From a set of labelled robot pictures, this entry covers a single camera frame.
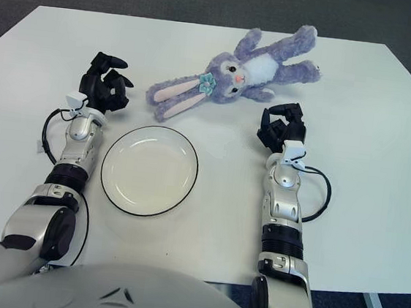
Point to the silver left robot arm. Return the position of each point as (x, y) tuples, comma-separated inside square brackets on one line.
[(77, 148)]

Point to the purple plush bunny doll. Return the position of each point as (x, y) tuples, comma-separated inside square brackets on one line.
[(228, 79)]

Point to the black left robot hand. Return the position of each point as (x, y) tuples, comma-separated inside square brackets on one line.
[(100, 91)]

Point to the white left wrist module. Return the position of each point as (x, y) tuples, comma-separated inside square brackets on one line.
[(75, 100)]

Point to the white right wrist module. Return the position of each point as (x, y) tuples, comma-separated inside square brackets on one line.
[(294, 152)]

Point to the white plate with black rim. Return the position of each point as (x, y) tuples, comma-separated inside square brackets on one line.
[(148, 170)]

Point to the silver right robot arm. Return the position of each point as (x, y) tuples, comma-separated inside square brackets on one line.
[(284, 206)]

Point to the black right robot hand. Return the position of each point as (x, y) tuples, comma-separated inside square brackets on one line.
[(285, 129)]

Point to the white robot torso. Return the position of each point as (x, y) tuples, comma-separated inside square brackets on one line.
[(121, 292)]

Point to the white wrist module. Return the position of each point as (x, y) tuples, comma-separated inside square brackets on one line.
[(75, 100), (294, 152)]

